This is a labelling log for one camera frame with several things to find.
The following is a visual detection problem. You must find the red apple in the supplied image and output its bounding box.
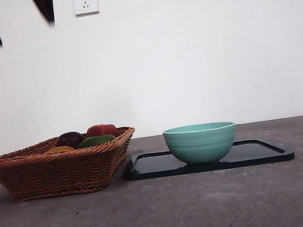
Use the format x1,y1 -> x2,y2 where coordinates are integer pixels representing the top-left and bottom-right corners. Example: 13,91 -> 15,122
85,121 -> 119,141

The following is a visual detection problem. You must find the white wall socket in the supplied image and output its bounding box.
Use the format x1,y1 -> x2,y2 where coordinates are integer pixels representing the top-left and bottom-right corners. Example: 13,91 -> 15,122
72,0 -> 100,17

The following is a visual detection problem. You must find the yellow-brown kiwi fruit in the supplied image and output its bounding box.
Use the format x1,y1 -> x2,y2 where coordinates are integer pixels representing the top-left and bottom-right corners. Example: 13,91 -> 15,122
44,144 -> 76,155

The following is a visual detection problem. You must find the dark rectangular tray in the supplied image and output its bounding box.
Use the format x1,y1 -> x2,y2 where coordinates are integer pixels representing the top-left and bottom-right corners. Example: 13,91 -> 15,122
122,132 -> 296,184

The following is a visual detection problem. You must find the green oval fruit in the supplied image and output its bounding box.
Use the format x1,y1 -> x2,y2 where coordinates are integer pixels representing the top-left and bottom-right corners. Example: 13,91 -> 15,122
76,132 -> 117,149

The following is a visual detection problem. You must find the teal ribbed bowl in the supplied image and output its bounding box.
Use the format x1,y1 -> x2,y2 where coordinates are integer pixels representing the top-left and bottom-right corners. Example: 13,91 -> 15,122
162,119 -> 241,170

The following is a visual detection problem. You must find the dark purple round fruit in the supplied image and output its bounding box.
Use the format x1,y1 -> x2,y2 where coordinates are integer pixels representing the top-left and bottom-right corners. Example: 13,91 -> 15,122
55,129 -> 85,149

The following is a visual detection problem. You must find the brown wicker basket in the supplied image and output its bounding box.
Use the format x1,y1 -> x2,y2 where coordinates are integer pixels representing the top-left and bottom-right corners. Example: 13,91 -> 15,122
0,124 -> 143,205

